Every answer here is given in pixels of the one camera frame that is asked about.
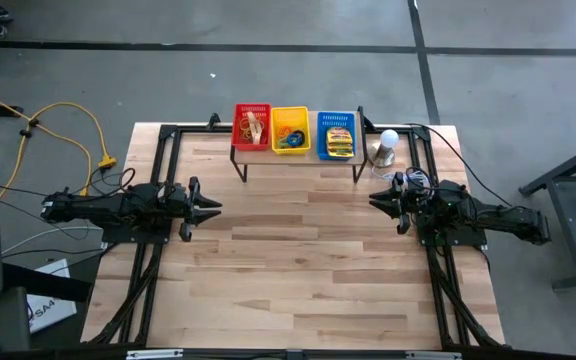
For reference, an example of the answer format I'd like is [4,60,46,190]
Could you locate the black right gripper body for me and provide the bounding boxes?
[391,172,432,236]

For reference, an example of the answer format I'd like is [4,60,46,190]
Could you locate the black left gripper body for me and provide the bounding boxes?
[164,175,205,244]

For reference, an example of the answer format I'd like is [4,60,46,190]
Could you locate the red plastic basket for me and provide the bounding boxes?
[231,103,273,152]

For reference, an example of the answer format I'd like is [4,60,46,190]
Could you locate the orange rubber band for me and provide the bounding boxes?
[239,117,269,142]

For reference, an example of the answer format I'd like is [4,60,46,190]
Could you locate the wide tan rubber band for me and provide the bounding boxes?
[245,110,264,147]

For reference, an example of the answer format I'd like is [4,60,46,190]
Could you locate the blue plastic basket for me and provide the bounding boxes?
[315,110,359,162]

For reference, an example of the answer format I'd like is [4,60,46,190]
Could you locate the yellow plastic basket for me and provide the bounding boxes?
[270,105,313,156]

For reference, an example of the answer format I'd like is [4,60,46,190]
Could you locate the white light bulb lamp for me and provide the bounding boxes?
[371,128,401,169]

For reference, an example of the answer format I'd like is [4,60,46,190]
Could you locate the wooden shelf riser black legs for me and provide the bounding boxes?
[229,103,375,184]

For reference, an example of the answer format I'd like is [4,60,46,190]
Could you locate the black flat bar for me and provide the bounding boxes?
[1,262,93,303]

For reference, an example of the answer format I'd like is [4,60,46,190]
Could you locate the dark metal side table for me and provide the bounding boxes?
[517,135,576,291]

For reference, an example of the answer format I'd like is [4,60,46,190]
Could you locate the white printed paper sheet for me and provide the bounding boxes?
[26,258,78,335]

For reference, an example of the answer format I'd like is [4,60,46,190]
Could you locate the white lamp cable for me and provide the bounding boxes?
[370,166,432,194]

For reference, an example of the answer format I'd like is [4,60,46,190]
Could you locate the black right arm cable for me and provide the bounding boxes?
[405,167,437,194]

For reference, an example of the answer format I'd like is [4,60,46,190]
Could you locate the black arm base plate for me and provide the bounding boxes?
[417,219,488,247]
[100,219,172,245]

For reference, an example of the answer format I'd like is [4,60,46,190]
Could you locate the black metal table frame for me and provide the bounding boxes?
[89,112,505,350]

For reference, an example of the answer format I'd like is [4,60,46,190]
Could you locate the black power cable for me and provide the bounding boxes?
[407,122,524,209]

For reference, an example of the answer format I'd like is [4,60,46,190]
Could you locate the yellow extension cord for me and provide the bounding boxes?
[0,83,118,199]

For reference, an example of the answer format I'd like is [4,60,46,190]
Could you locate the white floor cable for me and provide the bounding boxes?
[1,225,105,254]

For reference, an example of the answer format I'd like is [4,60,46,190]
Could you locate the silver metal bracket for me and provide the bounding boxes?
[126,349,184,360]
[405,351,463,360]

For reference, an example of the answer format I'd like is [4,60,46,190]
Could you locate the black floor cable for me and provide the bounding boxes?
[0,184,52,199]

